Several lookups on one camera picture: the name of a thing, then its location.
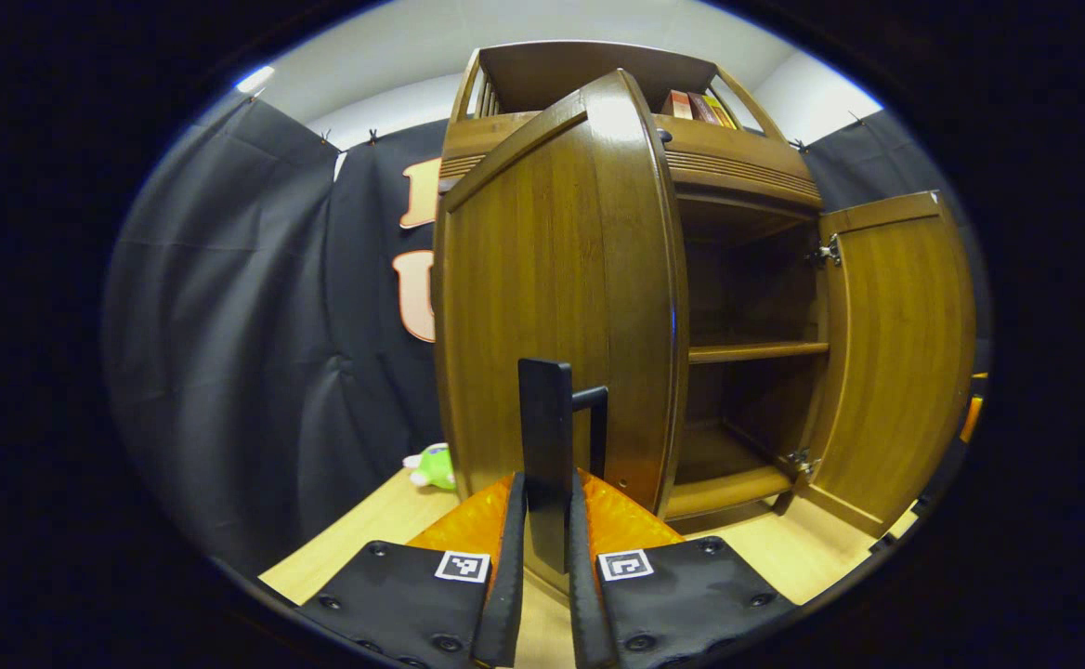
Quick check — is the black door handle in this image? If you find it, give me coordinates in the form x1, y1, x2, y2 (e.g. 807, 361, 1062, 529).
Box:
517, 358, 609, 575

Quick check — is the green plush toy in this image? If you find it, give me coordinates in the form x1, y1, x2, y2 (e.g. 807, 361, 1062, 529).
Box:
402, 442, 457, 492

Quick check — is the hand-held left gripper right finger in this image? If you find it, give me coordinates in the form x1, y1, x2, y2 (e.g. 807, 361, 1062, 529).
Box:
567, 467, 799, 669

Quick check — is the wooden inner shelf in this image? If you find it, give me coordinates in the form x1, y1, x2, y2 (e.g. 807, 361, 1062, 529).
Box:
688, 340, 830, 365

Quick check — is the black backdrop cloth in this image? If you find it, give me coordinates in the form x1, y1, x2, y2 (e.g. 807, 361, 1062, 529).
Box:
101, 93, 994, 577

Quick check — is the wooden double-door shoe cabinet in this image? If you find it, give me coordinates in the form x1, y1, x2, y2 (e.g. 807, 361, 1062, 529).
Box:
431, 40, 978, 596

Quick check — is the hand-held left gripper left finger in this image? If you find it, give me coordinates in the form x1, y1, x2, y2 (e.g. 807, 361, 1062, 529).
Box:
294, 469, 529, 669

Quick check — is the wooden shoe cabinet door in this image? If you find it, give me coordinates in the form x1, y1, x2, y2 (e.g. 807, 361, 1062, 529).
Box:
798, 190, 978, 540
431, 69, 690, 596

